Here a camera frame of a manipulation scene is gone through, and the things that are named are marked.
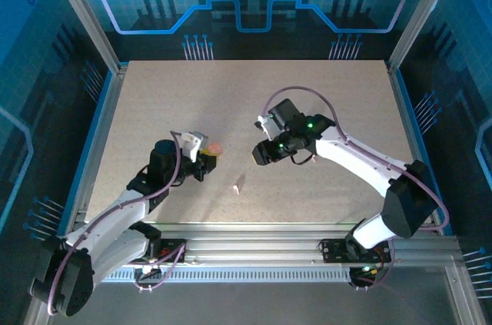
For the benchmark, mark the pink round charging case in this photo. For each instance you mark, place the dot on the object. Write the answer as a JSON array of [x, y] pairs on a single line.
[[216, 147]]

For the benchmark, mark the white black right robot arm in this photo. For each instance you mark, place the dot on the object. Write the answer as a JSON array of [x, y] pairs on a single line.
[[357, 156]]

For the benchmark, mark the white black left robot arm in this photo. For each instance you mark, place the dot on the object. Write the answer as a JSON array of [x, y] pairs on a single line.
[[111, 254]]

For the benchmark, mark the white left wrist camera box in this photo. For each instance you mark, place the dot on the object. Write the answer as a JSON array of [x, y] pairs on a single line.
[[194, 142]]

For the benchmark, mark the aluminium side rail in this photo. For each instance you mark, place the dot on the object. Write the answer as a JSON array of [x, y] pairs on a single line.
[[403, 110], [110, 110]]

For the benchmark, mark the aluminium mounting rail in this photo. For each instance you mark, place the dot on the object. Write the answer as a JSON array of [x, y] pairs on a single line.
[[250, 244]]

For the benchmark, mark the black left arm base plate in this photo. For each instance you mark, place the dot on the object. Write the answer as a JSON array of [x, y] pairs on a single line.
[[173, 254]]

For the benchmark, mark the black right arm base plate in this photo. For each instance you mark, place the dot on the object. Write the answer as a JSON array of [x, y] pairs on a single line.
[[334, 252]]

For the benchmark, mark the aluminium frame post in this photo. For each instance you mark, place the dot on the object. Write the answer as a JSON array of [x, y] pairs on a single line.
[[419, 17], [88, 21]]

